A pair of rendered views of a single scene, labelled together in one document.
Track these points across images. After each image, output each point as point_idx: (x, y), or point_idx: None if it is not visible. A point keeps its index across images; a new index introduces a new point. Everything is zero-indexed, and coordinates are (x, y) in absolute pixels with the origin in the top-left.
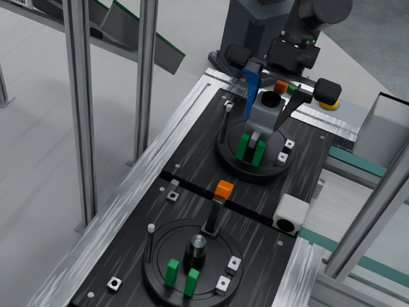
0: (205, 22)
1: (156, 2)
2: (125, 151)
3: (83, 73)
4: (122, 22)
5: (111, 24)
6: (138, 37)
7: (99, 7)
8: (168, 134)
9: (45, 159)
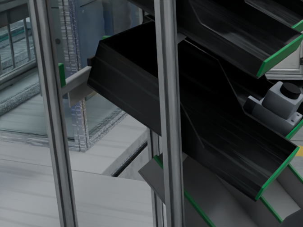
0: None
1: (172, 179)
2: None
3: (52, 163)
4: (163, 184)
5: (149, 175)
6: (190, 219)
7: (259, 201)
8: None
9: None
